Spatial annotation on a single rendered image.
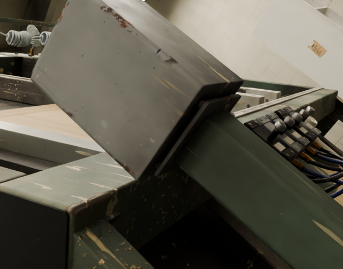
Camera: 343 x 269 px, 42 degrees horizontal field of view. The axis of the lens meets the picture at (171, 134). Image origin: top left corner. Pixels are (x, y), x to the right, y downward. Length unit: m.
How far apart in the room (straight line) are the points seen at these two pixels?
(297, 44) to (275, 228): 4.58
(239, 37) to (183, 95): 6.33
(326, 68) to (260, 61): 1.87
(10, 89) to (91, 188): 0.98
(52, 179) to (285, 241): 0.30
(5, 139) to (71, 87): 0.46
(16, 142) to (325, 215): 0.63
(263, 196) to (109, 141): 0.16
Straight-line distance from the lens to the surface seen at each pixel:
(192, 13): 7.05
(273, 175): 0.42
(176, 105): 0.41
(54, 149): 0.84
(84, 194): 0.54
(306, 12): 4.93
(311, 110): 0.94
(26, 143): 0.88
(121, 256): 0.52
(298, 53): 4.98
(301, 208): 0.42
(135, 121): 0.43
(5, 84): 1.52
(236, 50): 6.76
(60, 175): 0.61
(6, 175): 0.61
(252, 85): 2.60
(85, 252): 0.51
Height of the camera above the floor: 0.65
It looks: 16 degrees up
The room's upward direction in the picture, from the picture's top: 48 degrees counter-clockwise
